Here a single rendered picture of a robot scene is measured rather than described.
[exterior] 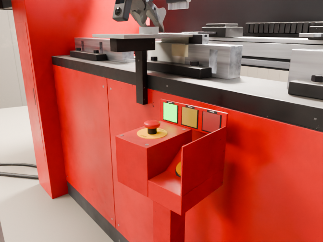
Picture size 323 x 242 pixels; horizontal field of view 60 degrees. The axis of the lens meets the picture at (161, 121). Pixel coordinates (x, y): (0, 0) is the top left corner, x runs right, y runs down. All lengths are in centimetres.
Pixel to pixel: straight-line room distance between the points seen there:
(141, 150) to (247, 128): 26
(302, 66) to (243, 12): 77
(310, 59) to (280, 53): 33
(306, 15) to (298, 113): 75
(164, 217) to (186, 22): 123
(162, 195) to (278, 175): 26
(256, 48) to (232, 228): 62
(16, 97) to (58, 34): 267
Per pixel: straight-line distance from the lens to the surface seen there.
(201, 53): 91
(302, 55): 74
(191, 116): 68
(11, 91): 429
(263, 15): 140
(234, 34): 116
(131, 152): 63
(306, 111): 61
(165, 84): 86
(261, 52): 108
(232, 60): 85
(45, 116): 173
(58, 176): 189
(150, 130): 65
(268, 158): 68
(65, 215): 178
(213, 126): 65
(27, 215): 186
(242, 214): 79
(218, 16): 155
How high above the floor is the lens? 101
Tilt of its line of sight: 18 degrees down
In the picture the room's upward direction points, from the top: straight up
